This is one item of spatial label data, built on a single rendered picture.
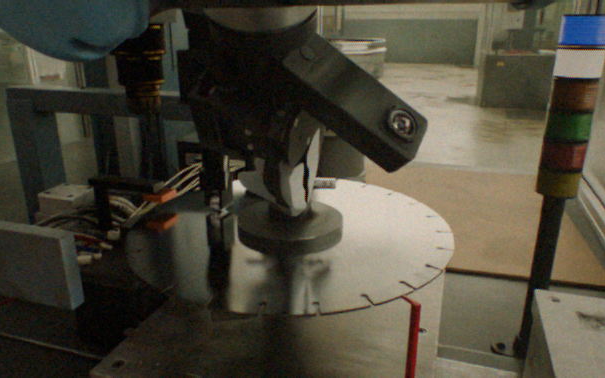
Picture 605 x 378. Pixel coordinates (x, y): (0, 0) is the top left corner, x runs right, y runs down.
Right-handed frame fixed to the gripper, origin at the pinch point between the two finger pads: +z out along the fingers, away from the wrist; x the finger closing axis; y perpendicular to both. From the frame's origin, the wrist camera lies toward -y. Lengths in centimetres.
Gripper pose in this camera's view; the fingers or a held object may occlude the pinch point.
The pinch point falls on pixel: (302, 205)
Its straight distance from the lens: 45.9
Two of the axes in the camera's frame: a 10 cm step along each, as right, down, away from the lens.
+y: -9.1, -3.0, 2.8
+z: 0.3, 6.3, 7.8
